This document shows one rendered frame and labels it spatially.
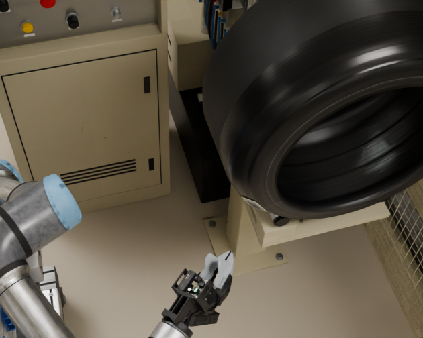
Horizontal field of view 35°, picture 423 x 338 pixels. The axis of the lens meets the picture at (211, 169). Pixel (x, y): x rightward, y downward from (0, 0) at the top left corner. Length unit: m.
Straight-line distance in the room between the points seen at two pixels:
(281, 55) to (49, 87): 1.03
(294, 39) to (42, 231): 0.61
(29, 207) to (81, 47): 0.83
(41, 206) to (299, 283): 1.48
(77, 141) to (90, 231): 0.48
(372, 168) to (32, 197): 0.87
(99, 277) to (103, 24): 1.01
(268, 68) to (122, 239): 1.51
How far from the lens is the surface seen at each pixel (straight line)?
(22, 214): 1.34
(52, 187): 1.36
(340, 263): 2.70
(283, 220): 1.68
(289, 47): 1.30
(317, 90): 1.26
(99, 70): 2.14
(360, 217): 1.85
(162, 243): 2.67
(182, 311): 1.40
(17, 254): 1.34
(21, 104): 2.20
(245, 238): 2.52
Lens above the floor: 2.33
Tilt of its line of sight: 54 degrees down
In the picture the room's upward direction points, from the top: 4 degrees clockwise
